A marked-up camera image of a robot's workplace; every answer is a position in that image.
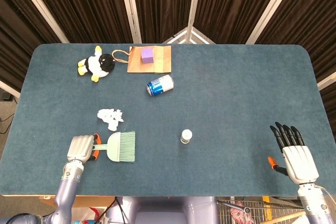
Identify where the black cable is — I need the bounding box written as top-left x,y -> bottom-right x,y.
98,196 -> 127,224

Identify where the teal table mat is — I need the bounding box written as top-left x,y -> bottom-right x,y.
0,44 -> 336,197

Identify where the black white penguin plush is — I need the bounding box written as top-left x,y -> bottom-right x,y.
77,45 -> 116,82

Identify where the metal wire cart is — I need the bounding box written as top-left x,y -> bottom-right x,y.
215,196 -> 308,224

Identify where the white red plastic bag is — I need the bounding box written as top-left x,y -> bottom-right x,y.
70,206 -> 108,224

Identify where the robot torso base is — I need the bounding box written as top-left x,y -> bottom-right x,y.
106,196 -> 218,224

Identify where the blue and white can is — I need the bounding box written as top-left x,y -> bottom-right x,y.
146,74 -> 175,97

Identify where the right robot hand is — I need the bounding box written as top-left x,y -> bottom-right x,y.
268,122 -> 320,184

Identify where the small white bottle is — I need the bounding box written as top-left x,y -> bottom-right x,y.
180,129 -> 193,144

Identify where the cardboard box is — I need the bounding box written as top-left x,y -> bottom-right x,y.
39,195 -> 116,209

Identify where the purple cube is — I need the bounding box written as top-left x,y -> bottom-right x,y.
141,47 -> 154,65

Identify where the light green hand broom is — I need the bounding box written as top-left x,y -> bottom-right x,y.
93,131 -> 136,163

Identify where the wooden stick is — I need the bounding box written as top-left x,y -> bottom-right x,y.
265,210 -> 307,224

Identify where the brown paper bag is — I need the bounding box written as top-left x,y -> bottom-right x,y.
112,45 -> 172,74

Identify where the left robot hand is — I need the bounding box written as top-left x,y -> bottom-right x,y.
67,133 -> 102,163

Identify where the white paper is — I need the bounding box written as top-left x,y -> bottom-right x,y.
97,108 -> 124,132

